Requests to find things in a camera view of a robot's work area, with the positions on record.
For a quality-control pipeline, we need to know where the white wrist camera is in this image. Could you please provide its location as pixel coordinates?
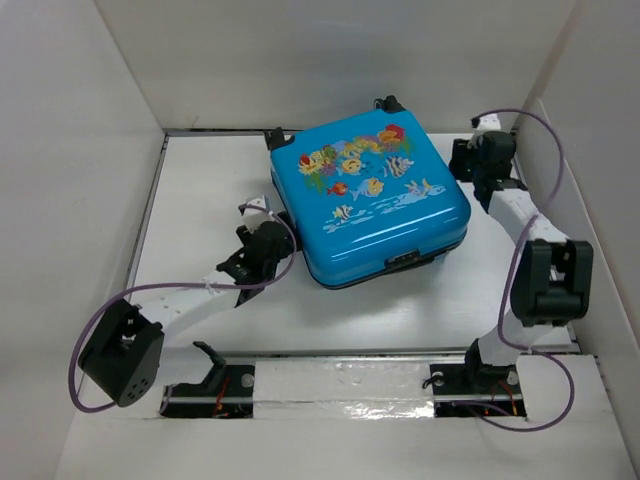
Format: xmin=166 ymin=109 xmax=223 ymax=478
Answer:
xmin=239 ymin=195 xmax=272 ymax=233
xmin=471 ymin=113 xmax=502 ymax=132

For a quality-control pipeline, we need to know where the aluminium front rail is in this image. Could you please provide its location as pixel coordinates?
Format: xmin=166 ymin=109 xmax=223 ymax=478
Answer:
xmin=160 ymin=346 xmax=465 ymax=362

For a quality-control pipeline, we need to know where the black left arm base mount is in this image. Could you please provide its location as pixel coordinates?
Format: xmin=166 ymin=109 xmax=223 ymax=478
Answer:
xmin=159 ymin=341 xmax=255 ymax=420

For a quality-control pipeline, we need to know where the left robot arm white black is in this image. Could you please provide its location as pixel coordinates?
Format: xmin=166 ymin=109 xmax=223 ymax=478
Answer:
xmin=67 ymin=217 xmax=297 ymax=414

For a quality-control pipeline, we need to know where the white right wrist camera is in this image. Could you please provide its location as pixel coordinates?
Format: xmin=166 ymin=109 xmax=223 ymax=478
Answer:
xmin=471 ymin=113 xmax=502 ymax=132

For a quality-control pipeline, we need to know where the white front foam board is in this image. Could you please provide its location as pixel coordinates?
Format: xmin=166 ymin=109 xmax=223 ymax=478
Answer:
xmin=56 ymin=357 xmax=634 ymax=479

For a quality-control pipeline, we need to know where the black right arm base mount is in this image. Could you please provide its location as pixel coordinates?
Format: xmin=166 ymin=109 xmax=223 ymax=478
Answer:
xmin=421 ymin=363 xmax=526 ymax=418

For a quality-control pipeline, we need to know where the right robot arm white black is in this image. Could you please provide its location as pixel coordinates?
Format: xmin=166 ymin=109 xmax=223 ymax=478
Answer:
xmin=449 ymin=131 xmax=594 ymax=393

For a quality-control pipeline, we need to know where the blue kids suitcase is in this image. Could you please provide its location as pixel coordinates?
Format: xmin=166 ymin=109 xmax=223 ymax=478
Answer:
xmin=265 ymin=95 xmax=471 ymax=289

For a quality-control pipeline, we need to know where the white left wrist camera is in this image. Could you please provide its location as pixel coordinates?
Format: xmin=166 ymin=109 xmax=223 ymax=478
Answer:
xmin=239 ymin=195 xmax=272 ymax=233

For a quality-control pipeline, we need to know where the white right side panel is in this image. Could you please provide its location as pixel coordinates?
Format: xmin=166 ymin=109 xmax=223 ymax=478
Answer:
xmin=516 ymin=115 xmax=639 ymax=463

